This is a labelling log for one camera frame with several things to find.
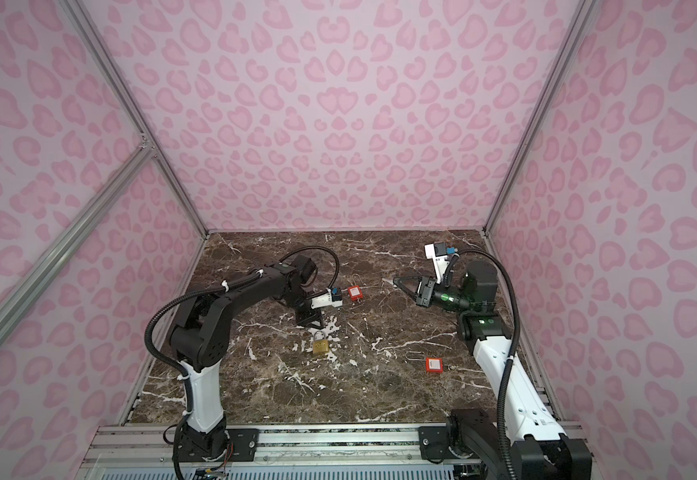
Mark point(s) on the right corner aluminium post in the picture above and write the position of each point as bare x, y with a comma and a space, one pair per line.
585, 13

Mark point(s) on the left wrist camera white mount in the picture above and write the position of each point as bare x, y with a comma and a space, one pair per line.
331, 298

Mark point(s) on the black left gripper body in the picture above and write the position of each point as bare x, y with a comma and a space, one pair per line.
306, 314

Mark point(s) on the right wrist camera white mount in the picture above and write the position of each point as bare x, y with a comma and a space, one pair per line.
441, 255

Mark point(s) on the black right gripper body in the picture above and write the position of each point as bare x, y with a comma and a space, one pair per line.
429, 292

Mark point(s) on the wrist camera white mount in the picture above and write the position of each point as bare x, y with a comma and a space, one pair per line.
331, 298
441, 255

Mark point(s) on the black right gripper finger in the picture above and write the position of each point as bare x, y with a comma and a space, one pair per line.
412, 293
407, 281

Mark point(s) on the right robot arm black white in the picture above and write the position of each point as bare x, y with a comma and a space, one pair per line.
522, 439

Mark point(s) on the left diagonal aluminium frame bar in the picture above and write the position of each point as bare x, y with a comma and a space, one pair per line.
48, 267

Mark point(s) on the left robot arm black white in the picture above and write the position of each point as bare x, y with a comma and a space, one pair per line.
200, 338

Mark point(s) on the brass padlock silver shackle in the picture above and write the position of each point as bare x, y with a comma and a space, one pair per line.
320, 346

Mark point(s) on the left corner aluminium post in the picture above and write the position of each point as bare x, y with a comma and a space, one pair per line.
92, 38

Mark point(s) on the corner aluminium post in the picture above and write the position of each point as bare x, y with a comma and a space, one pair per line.
92, 38
585, 13

